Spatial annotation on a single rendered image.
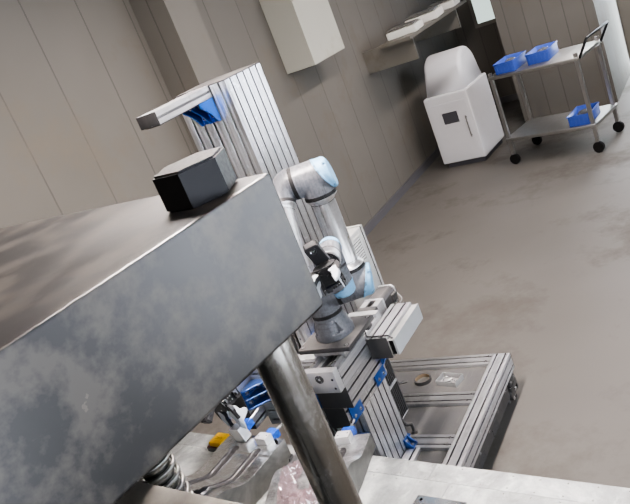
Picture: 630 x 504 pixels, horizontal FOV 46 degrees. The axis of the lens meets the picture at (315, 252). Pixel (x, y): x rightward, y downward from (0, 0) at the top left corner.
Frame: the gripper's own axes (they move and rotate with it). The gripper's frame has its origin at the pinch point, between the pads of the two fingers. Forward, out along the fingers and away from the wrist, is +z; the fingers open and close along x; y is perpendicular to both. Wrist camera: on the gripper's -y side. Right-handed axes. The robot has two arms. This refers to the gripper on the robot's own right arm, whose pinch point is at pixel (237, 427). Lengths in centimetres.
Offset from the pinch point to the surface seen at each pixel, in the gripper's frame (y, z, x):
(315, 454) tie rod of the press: -68, -60, -133
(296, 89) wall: 364, -36, 214
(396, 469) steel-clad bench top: 2, 22, -57
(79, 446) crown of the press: -94, -90, -142
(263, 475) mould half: -13.0, 9.2, -17.0
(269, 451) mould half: -5.2, 6.4, -16.0
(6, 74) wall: 114, -154, 163
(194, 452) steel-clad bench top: -2.9, 9.2, 32.6
